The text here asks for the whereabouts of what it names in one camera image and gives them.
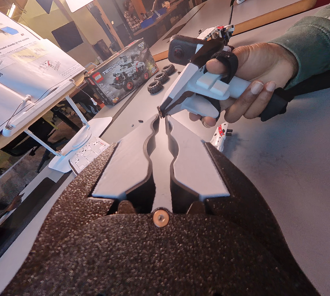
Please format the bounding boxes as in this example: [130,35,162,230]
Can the lego sticker sheet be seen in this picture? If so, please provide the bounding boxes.
[69,136,110,176]

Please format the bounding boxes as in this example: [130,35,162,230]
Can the person's right forearm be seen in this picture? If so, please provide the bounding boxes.
[268,5,330,90]

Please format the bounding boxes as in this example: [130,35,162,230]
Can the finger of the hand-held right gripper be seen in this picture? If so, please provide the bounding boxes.
[160,63,201,112]
[164,91,197,117]

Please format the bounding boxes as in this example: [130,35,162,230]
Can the lego instruction booklet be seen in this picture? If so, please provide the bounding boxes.
[0,38,86,126]

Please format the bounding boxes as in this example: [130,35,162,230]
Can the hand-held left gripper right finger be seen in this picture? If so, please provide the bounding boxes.
[165,115,230,213]

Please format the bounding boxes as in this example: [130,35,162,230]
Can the white spotted lego panel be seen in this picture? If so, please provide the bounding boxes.
[210,122,234,153]

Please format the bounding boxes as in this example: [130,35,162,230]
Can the partly built lego truck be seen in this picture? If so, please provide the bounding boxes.
[196,24,235,44]

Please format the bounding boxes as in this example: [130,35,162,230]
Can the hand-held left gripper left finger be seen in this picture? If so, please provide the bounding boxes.
[91,114,160,213]

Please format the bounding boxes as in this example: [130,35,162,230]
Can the lego set box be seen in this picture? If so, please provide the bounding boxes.
[85,38,159,106]

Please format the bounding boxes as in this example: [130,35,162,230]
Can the dark wall screen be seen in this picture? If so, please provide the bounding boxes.
[51,21,84,53]

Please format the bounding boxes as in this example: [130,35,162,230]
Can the printed instruction sheet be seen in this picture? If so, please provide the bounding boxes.
[0,11,48,55]

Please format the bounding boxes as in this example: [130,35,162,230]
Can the blue plastic bin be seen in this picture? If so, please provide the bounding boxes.
[140,9,167,29]

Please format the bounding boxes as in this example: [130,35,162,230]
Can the white wooden book stand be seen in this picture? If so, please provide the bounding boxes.
[0,64,113,173]

